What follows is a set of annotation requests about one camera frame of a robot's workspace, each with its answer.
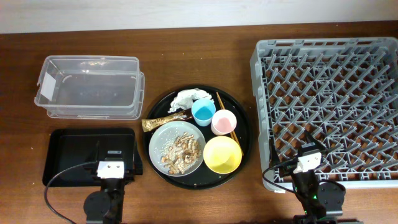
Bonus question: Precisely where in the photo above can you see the gold coffee sachet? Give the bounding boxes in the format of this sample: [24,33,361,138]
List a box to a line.
[142,109,193,133]

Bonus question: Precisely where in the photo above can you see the grey plate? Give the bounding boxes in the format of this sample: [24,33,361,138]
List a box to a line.
[149,121,206,177]

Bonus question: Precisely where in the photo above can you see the food scraps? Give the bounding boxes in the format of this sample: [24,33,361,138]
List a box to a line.
[160,132,201,175]

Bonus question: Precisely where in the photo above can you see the yellow bowl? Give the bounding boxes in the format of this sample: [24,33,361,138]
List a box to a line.
[203,136,243,174]

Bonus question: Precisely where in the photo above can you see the pink cup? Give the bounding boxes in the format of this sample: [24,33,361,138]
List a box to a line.
[211,110,237,136]

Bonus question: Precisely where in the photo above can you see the light blue cup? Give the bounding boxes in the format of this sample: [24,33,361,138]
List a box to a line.
[192,98,216,127]

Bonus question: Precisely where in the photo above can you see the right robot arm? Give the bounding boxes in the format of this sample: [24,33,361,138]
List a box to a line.
[281,142,346,224]

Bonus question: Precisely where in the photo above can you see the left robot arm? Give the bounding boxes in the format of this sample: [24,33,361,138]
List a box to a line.
[83,151,135,223]

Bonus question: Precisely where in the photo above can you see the grey dishwasher rack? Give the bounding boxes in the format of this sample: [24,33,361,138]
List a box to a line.
[250,37,397,192]

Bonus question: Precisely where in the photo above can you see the black rectangular tray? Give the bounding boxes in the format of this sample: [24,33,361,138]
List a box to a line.
[42,128,143,185]

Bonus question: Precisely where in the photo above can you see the clear plastic bin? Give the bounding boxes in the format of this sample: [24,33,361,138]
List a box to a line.
[34,55,145,120]

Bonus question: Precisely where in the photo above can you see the round black serving tray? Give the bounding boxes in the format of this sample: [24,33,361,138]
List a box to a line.
[143,85,254,190]

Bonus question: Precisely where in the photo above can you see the crumpled white napkin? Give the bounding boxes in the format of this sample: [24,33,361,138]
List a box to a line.
[168,88,214,113]

